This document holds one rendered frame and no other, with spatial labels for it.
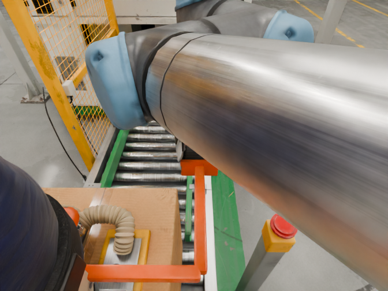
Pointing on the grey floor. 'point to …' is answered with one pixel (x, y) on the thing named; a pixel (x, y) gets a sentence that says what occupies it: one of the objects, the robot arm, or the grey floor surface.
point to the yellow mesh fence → (56, 90)
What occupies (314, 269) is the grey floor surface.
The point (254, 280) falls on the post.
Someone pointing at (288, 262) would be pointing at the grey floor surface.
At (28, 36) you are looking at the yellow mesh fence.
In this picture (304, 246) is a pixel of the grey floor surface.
